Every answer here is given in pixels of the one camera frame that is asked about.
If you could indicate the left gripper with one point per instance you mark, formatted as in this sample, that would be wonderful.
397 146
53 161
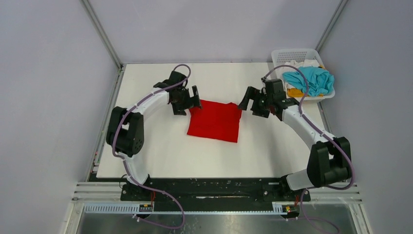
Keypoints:
179 109

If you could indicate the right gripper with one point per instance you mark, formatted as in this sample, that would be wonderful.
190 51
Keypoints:
256 103

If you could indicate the red t-shirt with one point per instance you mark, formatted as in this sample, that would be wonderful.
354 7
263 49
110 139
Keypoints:
220 121

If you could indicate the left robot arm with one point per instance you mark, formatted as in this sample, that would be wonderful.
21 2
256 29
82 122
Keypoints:
126 129

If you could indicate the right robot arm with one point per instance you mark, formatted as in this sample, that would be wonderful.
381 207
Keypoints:
330 156

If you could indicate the yellow t-shirt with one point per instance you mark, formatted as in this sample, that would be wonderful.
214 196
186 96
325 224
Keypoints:
296 93

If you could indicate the white t-shirt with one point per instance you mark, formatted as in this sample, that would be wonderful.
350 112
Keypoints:
305 63

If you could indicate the light blue t-shirt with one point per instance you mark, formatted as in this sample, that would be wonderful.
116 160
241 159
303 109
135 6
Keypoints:
319 80

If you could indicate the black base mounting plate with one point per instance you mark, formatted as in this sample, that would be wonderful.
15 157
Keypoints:
211 194

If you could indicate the left aluminium corner post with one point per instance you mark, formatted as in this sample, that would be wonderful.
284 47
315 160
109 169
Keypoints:
101 33

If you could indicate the aluminium corner post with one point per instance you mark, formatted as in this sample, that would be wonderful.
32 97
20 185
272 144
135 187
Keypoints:
333 20
101 33

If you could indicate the right aluminium corner post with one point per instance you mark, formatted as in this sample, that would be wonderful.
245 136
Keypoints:
333 20

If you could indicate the aluminium frame rail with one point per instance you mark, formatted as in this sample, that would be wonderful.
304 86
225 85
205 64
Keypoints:
108 208

